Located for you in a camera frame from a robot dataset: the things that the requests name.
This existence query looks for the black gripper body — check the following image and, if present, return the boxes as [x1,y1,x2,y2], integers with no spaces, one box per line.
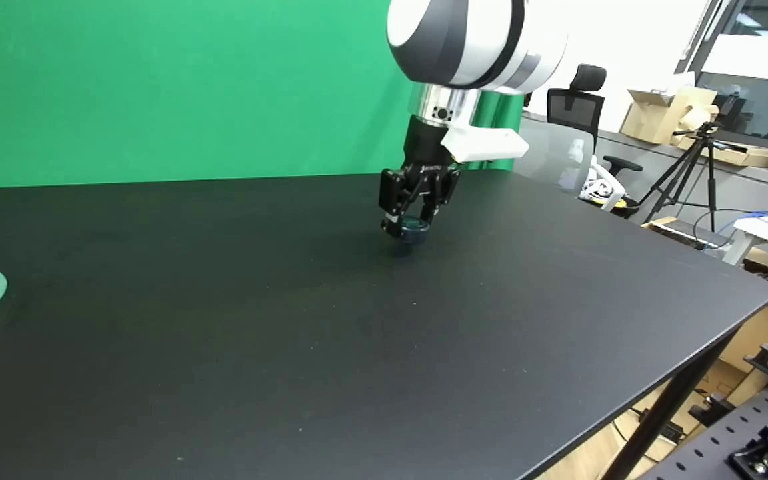
[399,112,463,179]

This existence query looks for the blue measuring tape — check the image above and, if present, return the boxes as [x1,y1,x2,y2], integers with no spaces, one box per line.
[395,208,438,239]

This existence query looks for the black office chair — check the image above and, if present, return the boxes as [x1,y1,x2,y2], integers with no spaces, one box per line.
[543,60,646,194]

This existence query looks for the cardboard box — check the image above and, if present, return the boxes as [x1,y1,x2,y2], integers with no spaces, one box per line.
[615,83,721,148]

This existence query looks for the green curtain backdrop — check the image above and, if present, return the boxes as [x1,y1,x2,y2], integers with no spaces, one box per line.
[0,0,529,191]

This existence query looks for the black table leg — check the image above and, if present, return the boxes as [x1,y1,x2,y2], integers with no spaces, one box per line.
[601,330,745,480]

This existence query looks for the black perforated breadboard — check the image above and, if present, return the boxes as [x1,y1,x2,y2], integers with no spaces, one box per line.
[639,386,768,480]

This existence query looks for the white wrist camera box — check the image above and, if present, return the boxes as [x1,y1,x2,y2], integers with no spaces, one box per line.
[439,123,531,164]

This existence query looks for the black camera tripod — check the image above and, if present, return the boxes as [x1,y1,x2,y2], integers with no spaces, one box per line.
[634,120,725,236]

